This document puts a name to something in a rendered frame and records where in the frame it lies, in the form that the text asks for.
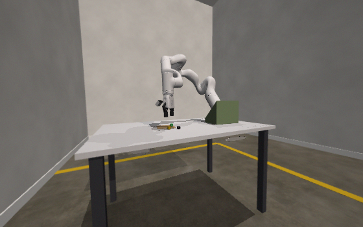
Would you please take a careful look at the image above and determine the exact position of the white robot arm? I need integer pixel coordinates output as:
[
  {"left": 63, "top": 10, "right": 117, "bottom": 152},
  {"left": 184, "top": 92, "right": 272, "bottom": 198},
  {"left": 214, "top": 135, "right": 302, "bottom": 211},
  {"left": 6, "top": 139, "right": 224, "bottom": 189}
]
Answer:
[{"left": 161, "top": 54, "right": 220, "bottom": 109}]

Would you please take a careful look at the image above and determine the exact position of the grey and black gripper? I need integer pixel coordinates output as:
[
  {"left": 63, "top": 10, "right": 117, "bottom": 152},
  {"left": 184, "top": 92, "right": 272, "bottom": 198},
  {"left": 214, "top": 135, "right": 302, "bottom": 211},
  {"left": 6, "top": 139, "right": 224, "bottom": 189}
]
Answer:
[{"left": 162, "top": 95, "right": 174, "bottom": 117}]

